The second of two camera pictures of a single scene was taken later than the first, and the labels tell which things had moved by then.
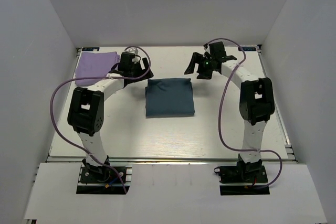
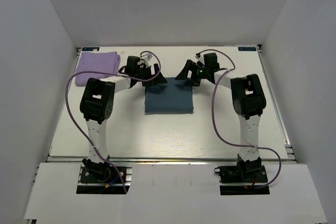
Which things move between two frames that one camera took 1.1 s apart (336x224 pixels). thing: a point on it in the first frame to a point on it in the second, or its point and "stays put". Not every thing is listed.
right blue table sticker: x=248 y=49 stays put
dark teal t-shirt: x=171 y=97 stays put
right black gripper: x=197 y=58 to x=190 y=65
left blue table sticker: x=90 y=49 stays put
